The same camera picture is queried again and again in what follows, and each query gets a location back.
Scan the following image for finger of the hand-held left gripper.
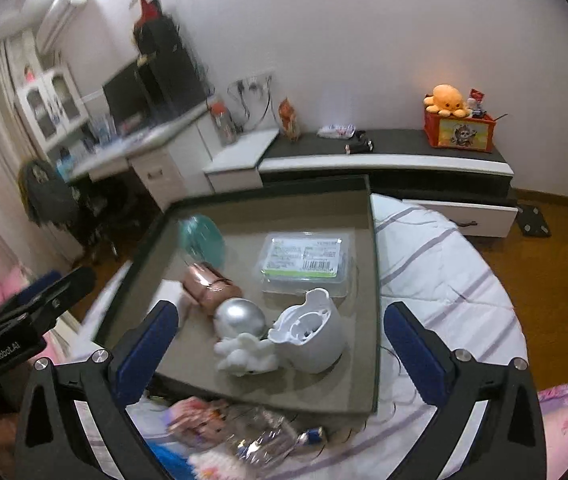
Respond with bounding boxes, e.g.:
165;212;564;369
0;270;63;313
0;266;97;333

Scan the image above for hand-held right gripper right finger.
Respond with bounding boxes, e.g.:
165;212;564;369
383;301;548;480

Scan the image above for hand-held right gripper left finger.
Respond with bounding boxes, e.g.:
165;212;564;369
13;300;179;480

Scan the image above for copper coloured cylinder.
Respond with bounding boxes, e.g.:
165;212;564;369
180;261;242;317

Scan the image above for white plastic device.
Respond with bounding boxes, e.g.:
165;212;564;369
268;287;347;375

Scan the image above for white figurine silver head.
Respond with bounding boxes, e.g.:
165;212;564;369
213;298;279;376

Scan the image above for black shallow tray box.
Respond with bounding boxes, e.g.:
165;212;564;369
95;175;381;415

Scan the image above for teal round container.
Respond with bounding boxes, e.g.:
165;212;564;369
179;214;225;267

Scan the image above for clear plastic box green label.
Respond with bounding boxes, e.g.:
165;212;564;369
260;231;355;297

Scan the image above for black office chair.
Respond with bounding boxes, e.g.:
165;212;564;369
64;180;135;266

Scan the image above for pink block figure toy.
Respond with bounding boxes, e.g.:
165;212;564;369
166;397;235;448

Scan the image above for small blue and red item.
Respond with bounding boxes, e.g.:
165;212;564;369
296;426;327;447

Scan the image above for clear plastic wrapper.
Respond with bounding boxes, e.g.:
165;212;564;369
224;407;299;466

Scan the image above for white desk with drawers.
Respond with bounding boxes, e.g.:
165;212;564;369
66;105;215;211

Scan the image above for white glass door cabinet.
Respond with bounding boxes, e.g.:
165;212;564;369
14;67;90;153

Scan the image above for black bathroom scale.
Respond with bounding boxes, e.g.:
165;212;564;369
518;203;552;237

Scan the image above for black and white tv stand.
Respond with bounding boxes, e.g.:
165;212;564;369
203;127;520;238

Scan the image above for black computer monitor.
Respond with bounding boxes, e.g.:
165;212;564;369
101;57;152;126

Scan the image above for small black device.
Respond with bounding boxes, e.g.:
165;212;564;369
345;135;375;156

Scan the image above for red printed storage box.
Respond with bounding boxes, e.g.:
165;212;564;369
424;109;497;153

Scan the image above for bottle with orange cap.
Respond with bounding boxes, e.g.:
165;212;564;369
208;96;239;147

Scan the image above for black computer tower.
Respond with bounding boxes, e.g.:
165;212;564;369
136;35;209;123

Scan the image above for white tissue packet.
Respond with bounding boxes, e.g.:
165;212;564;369
317;122;355;139

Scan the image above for orange octopus plush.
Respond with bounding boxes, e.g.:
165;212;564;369
424;84;469;117

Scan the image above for red and white packet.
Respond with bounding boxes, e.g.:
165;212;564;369
468;88;487;118

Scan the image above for orange snack bag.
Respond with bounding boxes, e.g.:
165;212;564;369
278;97;302;140

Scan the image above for white air conditioner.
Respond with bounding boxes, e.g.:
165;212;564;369
36;0;90;53

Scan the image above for red paper bag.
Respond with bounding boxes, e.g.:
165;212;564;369
136;0;162;23

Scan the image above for black power cables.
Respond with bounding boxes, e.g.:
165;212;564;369
226;80;272;133

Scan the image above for white wall socket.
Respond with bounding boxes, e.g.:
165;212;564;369
236;74;275;92

